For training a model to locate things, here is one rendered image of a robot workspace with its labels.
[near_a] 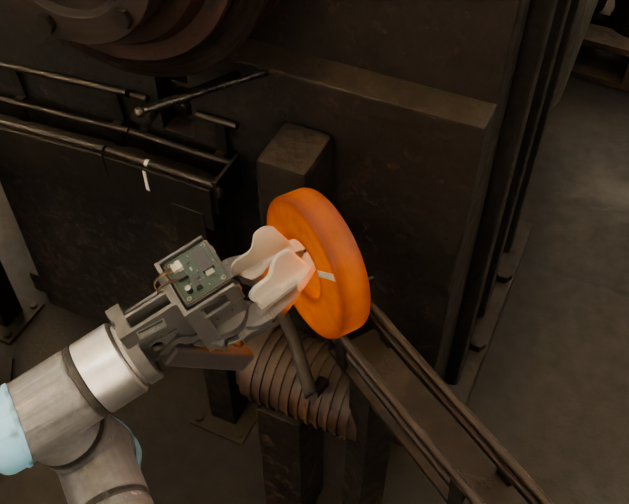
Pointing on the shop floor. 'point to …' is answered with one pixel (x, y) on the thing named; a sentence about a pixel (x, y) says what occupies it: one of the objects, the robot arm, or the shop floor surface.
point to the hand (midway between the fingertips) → (314, 251)
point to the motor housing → (294, 414)
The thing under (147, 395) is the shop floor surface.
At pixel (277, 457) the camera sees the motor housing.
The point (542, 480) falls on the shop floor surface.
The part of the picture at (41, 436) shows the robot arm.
